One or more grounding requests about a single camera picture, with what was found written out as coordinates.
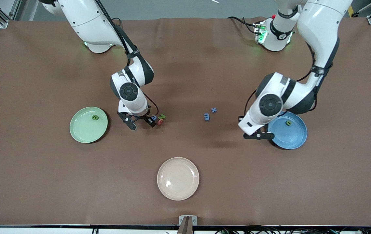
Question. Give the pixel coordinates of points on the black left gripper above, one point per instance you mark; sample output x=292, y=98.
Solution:
x=266, y=126

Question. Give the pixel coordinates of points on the blue plate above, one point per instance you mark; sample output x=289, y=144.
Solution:
x=289, y=138

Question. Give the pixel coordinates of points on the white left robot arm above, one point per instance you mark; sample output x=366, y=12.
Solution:
x=322, y=26

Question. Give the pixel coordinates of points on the black stand leg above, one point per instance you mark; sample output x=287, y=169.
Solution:
x=354, y=15

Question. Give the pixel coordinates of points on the yellow floor tape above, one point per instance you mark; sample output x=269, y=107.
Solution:
x=350, y=12

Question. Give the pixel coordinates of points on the brown table mat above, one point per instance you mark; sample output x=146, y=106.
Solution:
x=42, y=182

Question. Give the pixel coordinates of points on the green plate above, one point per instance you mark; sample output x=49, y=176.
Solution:
x=84, y=130

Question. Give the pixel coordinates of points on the beige plate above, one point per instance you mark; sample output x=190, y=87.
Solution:
x=178, y=178

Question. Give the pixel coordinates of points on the green foam letter B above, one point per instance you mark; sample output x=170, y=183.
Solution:
x=95, y=117

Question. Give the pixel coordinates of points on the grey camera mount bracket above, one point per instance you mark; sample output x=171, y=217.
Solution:
x=187, y=222

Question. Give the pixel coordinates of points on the blue foam letter m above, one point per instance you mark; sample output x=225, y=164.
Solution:
x=207, y=116

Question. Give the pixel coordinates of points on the green foam letter N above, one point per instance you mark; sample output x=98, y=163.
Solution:
x=162, y=116

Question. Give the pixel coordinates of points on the red foam letter Q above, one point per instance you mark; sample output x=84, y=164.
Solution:
x=160, y=122

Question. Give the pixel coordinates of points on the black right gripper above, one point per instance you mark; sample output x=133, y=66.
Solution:
x=146, y=116

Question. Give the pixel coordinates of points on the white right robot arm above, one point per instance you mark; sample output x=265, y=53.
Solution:
x=88, y=22

